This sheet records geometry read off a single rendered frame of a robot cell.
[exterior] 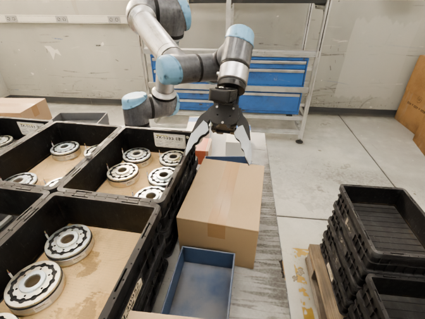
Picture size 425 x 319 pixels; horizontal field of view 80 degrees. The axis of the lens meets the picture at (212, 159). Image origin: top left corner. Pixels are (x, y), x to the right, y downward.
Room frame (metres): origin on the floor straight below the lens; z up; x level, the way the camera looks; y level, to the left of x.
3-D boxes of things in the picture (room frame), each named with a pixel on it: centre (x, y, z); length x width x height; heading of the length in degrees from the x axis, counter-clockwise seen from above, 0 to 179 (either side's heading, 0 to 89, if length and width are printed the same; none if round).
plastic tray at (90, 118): (1.25, 0.74, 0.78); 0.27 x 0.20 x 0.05; 91
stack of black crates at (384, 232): (0.75, -0.74, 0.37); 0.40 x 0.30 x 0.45; 174
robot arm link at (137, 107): (1.13, 0.36, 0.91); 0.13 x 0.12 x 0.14; 120
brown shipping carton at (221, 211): (0.60, -0.04, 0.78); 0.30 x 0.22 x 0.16; 167
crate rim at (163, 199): (0.68, 0.24, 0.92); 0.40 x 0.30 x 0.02; 170
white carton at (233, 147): (1.12, -0.13, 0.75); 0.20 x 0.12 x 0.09; 175
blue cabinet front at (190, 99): (2.59, 0.26, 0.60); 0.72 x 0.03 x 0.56; 84
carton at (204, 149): (1.03, 0.09, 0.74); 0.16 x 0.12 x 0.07; 82
